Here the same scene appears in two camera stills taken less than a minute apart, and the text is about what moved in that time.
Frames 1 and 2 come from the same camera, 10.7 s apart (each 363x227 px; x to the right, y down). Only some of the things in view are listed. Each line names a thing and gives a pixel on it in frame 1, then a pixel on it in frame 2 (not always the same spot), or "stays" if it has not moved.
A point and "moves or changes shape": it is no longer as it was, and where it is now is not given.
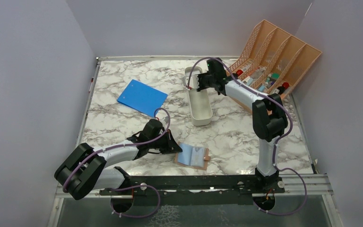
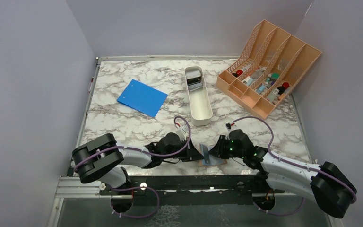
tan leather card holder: (195, 157) moves or changes shape
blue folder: (142, 98) stays
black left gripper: (171, 146) -> (191, 153)
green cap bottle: (275, 76) stays
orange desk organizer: (273, 62) stays
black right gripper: (199, 76) -> (218, 150)
